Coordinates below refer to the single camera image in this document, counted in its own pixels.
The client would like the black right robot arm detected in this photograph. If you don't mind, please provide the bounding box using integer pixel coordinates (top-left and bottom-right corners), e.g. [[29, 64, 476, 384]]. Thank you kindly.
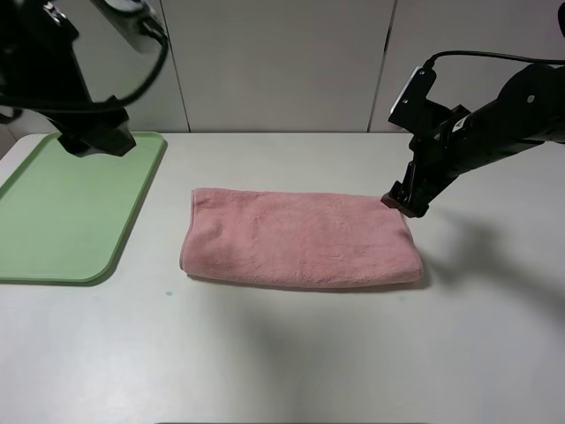
[[371, 1, 564, 217]]

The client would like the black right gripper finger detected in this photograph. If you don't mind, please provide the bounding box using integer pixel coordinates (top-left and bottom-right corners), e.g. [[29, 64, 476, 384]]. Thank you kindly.
[[380, 178, 413, 210], [398, 198, 429, 217]]

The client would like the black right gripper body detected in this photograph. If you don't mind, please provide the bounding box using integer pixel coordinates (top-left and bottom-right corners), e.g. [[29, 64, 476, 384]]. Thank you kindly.
[[388, 65, 469, 205]]

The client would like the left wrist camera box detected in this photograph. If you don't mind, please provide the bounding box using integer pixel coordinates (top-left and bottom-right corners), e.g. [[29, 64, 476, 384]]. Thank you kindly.
[[91, 0, 167, 54]]

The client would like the black right camera cable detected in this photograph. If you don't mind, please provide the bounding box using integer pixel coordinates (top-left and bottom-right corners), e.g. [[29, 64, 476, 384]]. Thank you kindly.
[[422, 49, 565, 72]]

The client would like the pink fluffy towel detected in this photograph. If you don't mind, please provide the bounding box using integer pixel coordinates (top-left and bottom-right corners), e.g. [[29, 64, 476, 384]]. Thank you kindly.
[[179, 188, 423, 290]]

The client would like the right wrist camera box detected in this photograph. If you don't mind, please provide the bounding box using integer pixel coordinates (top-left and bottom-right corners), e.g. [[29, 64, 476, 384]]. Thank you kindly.
[[390, 65, 426, 117]]

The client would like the black camera cable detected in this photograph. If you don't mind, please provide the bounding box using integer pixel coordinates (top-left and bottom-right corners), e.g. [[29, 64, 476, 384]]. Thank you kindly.
[[0, 30, 170, 125], [422, 49, 565, 72]]

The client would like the black left camera cable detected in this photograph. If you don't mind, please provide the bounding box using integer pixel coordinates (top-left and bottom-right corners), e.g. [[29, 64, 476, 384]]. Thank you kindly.
[[0, 30, 170, 125]]

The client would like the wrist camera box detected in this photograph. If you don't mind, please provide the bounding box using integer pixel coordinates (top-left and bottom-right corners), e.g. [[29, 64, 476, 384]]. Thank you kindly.
[[390, 65, 426, 117], [91, 0, 167, 54]]

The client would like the light green plastic tray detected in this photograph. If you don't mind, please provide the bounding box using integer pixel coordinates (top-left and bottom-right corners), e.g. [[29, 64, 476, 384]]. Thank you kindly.
[[1, 132, 167, 286]]

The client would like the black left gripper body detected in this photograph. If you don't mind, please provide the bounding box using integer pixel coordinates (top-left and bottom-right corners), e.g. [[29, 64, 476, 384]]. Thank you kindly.
[[1, 1, 135, 156]]

